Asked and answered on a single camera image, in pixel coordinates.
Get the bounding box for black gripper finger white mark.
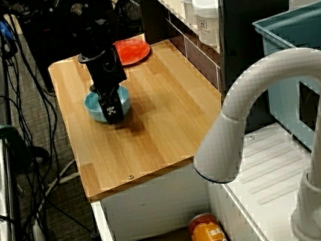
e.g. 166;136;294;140
97;91;126;127

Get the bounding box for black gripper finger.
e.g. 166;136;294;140
89;83;101;100

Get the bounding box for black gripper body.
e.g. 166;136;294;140
77;42;131;102

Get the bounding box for light blue bowl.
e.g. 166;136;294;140
81;84;134;127

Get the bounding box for red orange plate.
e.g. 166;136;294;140
113;36;154;69

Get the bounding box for black computer case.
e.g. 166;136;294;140
13;0;126;96

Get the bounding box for cream shelf ledge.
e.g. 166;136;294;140
141;0;224;65

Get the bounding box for green clamp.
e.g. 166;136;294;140
0;122;34;174

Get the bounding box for white sink unit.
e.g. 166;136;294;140
82;115;321;241

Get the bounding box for white jar with printed label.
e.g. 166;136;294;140
191;0;227;50

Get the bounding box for orange soup can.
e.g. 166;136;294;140
185;209;231;241

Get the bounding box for teal plastic bin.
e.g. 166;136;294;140
249;0;321;218

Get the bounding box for grey faucet base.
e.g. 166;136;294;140
177;43;321;241

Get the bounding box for white floor cable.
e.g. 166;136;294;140
33;158;84;208

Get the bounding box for dark upright shelf post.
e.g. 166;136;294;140
210;0;316;134

